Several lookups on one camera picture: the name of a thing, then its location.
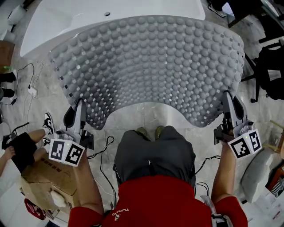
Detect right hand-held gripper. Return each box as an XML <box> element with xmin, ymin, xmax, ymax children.
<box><xmin>213</xmin><ymin>90</ymin><xmax>262</xmax><ymax>159</ymax></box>

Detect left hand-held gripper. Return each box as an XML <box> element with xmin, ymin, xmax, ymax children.
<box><xmin>48</xmin><ymin>99</ymin><xmax>95</xmax><ymax>167</ymax></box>

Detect grey studded bath mat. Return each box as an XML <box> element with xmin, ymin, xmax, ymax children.
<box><xmin>47</xmin><ymin>16</ymin><xmax>246</xmax><ymax>130</ymax></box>

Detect white bathtub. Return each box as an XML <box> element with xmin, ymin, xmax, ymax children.
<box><xmin>20</xmin><ymin>0</ymin><xmax>206</xmax><ymax>58</ymax></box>

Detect person's right forearm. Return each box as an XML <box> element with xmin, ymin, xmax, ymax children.
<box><xmin>210</xmin><ymin>141</ymin><xmax>236</xmax><ymax>201</ymax></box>

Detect person's left forearm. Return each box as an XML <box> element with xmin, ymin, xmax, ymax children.
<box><xmin>74</xmin><ymin>153</ymin><xmax>105</xmax><ymax>215</ymax></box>

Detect white power strip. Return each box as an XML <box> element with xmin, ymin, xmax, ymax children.
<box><xmin>28</xmin><ymin>86</ymin><xmax>39</xmax><ymax>98</ymax></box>

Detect black office chair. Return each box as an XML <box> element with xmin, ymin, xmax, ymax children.
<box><xmin>241</xmin><ymin>39</ymin><xmax>284</xmax><ymax>103</ymax></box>

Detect white cushion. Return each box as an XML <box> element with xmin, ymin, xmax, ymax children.
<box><xmin>241</xmin><ymin>148</ymin><xmax>275</xmax><ymax>204</ymax></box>

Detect person's left olive shoe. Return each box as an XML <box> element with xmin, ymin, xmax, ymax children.
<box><xmin>135</xmin><ymin>127</ymin><xmax>148</xmax><ymax>140</ymax></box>

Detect person's olive shoe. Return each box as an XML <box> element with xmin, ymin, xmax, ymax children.
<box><xmin>155</xmin><ymin>125</ymin><xmax>165</xmax><ymax>140</ymax></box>
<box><xmin>135</xmin><ymin>127</ymin><xmax>148</xmax><ymax>140</ymax></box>

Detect black metal stool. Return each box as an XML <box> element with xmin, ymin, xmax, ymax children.
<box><xmin>1</xmin><ymin>122</ymin><xmax>30</xmax><ymax>149</ymax></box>

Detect torn brown cardboard box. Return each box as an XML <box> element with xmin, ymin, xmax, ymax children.
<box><xmin>21</xmin><ymin>153</ymin><xmax>80</xmax><ymax>215</ymax></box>

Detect person's right olive shoe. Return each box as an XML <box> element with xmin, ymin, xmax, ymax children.
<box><xmin>155</xmin><ymin>125</ymin><xmax>165</xmax><ymax>140</ymax></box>

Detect red striped box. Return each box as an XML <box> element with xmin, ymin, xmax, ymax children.
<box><xmin>267</xmin><ymin>164</ymin><xmax>284</xmax><ymax>198</ymax></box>

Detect white cloth bundle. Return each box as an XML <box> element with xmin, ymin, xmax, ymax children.
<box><xmin>51</xmin><ymin>190</ymin><xmax>68</xmax><ymax>208</ymax></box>

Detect person's grey trousers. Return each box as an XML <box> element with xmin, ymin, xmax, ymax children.
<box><xmin>114</xmin><ymin>125</ymin><xmax>196</xmax><ymax>186</ymax></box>

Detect red bag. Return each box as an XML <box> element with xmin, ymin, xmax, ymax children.
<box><xmin>24</xmin><ymin>198</ymin><xmax>46</xmax><ymax>220</ymax></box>

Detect person's red shirt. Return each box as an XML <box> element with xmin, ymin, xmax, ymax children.
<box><xmin>68</xmin><ymin>175</ymin><xmax>248</xmax><ymax>227</ymax></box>

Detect white cable bundle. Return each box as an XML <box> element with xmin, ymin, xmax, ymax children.
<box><xmin>22</xmin><ymin>62</ymin><xmax>45</xmax><ymax>131</ymax></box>

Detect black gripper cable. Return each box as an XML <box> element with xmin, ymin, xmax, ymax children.
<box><xmin>87</xmin><ymin>135</ymin><xmax>118</xmax><ymax>209</ymax></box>
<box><xmin>195</xmin><ymin>155</ymin><xmax>220</xmax><ymax>178</ymax></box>

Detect thin black power cable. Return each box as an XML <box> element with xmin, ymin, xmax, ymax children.
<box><xmin>10</xmin><ymin>63</ymin><xmax>35</xmax><ymax>106</ymax></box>

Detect grey backpack strap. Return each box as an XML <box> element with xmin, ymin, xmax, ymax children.
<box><xmin>201</xmin><ymin>195</ymin><xmax>229</xmax><ymax>227</ymax></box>

